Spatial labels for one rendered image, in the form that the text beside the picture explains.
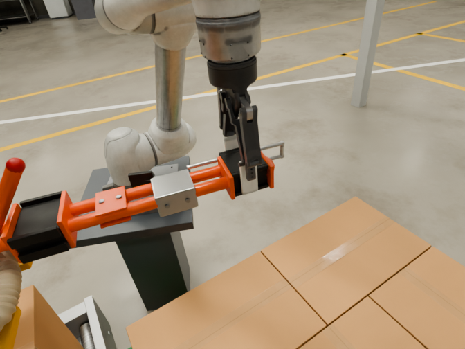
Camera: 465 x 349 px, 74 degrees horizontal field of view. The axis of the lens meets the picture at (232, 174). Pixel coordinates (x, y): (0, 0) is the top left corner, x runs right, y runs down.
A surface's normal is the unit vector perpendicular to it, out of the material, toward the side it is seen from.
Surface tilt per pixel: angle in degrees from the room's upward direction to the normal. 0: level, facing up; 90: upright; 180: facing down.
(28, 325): 0
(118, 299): 0
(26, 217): 1
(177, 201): 90
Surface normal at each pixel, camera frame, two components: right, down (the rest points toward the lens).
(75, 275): -0.08, -0.80
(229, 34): -0.01, 0.59
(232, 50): 0.32, 0.54
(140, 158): 0.59, 0.33
